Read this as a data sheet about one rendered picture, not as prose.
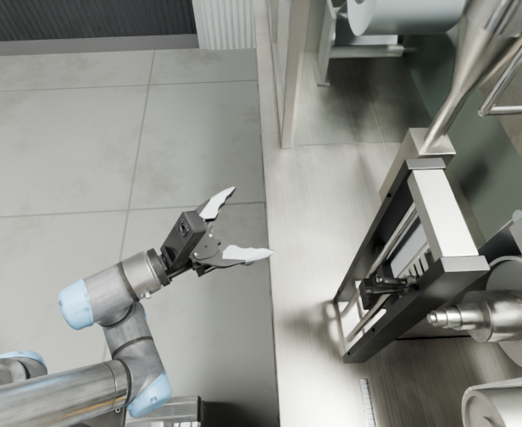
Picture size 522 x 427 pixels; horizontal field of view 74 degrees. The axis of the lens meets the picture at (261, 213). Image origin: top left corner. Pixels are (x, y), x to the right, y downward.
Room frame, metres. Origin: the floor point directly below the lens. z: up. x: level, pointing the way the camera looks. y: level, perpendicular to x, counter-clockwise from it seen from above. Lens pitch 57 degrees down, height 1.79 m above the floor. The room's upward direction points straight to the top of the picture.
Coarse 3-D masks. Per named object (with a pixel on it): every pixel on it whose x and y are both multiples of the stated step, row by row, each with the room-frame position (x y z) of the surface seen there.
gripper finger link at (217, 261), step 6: (216, 252) 0.27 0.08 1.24; (222, 252) 0.27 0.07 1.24; (210, 258) 0.26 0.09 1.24; (216, 258) 0.26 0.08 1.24; (222, 258) 0.26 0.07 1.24; (204, 264) 0.25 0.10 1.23; (210, 264) 0.25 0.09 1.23; (216, 264) 0.25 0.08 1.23; (222, 264) 0.25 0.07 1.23; (228, 264) 0.25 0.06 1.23; (234, 264) 0.25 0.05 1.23
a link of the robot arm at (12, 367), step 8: (8, 352) 0.15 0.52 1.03; (16, 352) 0.15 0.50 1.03; (24, 352) 0.15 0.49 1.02; (32, 352) 0.15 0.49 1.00; (0, 360) 0.13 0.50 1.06; (8, 360) 0.13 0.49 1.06; (16, 360) 0.13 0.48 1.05; (24, 360) 0.13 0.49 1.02; (32, 360) 0.14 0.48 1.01; (40, 360) 0.14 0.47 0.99; (0, 368) 0.11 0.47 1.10; (8, 368) 0.11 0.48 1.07; (16, 368) 0.11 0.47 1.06; (24, 368) 0.12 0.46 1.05; (32, 368) 0.12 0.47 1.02; (40, 368) 0.12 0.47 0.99; (0, 376) 0.09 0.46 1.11; (8, 376) 0.10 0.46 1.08; (16, 376) 0.10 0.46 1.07; (24, 376) 0.10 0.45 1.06; (32, 376) 0.10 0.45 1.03; (0, 384) 0.08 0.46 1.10
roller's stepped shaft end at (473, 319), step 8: (456, 304) 0.15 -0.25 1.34; (464, 304) 0.15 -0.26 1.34; (472, 304) 0.14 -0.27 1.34; (432, 312) 0.14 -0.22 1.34; (440, 312) 0.14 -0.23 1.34; (448, 312) 0.13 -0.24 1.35; (456, 312) 0.13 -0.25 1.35; (464, 312) 0.13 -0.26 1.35; (472, 312) 0.13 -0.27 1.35; (480, 312) 0.13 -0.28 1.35; (432, 320) 0.13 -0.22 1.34; (440, 320) 0.12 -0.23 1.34; (448, 320) 0.12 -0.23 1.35; (456, 320) 0.12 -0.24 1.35; (464, 320) 0.12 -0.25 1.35; (472, 320) 0.12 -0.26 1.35; (480, 320) 0.12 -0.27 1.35; (456, 328) 0.12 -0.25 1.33; (464, 328) 0.12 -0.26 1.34; (472, 328) 0.12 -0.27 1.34; (480, 328) 0.12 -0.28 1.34
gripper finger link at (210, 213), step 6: (222, 192) 0.39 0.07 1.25; (228, 192) 0.39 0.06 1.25; (216, 198) 0.38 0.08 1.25; (222, 198) 0.38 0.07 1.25; (210, 204) 0.37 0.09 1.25; (216, 204) 0.37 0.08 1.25; (222, 204) 0.37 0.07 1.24; (204, 210) 0.35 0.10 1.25; (210, 210) 0.35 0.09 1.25; (216, 210) 0.35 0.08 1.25; (204, 216) 0.34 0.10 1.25; (210, 216) 0.34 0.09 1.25; (216, 216) 0.35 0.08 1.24
